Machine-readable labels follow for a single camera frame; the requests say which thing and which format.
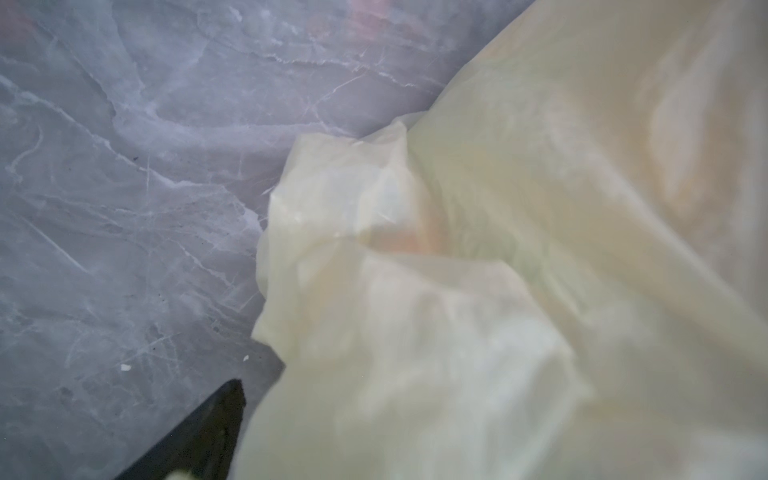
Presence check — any cream plastic bag with fruit print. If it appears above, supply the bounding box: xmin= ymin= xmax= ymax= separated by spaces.
xmin=234 ymin=1 xmax=767 ymax=479

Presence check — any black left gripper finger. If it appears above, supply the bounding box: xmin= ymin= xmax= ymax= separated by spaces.
xmin=118 ymin=379 xmax=246 ymax=480

